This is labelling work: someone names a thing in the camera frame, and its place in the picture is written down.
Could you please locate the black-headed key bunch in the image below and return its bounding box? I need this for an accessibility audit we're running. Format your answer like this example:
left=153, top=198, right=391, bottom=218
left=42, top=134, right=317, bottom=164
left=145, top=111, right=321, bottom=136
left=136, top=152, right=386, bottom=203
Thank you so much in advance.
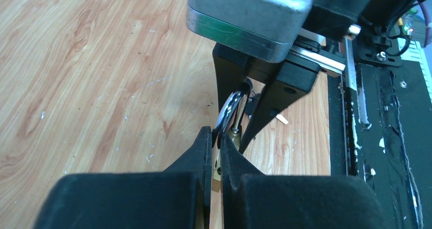
left=245, top=78, right=260, bottom=119

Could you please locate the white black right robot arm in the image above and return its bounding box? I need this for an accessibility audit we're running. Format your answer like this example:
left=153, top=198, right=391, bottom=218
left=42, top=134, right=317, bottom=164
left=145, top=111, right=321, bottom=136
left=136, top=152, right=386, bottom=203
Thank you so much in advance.
left=186, top=0, right=425, bottom=153

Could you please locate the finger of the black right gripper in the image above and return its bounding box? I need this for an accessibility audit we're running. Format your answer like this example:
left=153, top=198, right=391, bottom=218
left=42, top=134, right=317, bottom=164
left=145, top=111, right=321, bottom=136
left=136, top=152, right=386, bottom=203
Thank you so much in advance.
left=239, top=62, right=319, bottom=154
left=212, top=43, right=252, bottom=110

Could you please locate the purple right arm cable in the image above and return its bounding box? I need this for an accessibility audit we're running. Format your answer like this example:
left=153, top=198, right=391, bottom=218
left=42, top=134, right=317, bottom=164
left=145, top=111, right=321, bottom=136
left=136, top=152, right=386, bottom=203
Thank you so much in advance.
left=418, top=2, right=432, bottom=48

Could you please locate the large brass padlock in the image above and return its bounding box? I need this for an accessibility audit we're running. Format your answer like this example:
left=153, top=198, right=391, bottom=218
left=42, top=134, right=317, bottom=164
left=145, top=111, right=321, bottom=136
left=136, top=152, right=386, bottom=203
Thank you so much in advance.
left=211, top=91, right=248, bottom=192

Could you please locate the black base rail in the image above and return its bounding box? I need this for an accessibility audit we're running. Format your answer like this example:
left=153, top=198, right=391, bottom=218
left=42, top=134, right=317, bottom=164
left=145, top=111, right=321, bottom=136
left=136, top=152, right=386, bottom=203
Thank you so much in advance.
left=328, top=40, right=431, bottom=228

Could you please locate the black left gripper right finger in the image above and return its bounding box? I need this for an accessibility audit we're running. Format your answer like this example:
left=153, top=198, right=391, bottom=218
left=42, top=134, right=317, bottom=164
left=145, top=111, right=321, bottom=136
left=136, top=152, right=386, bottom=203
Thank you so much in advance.
left=219, top=134, right=385, bottom=228

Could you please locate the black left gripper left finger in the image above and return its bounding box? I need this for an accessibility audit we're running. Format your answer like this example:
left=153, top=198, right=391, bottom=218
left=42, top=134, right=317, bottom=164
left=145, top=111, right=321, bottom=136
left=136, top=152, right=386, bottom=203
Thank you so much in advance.
left=34, top=126, right=212, bottom=228

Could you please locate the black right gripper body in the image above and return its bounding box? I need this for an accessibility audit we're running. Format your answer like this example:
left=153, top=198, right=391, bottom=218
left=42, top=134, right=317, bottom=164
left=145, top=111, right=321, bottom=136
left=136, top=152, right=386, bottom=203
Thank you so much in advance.
left=248, top=0, right=370, bottom=82

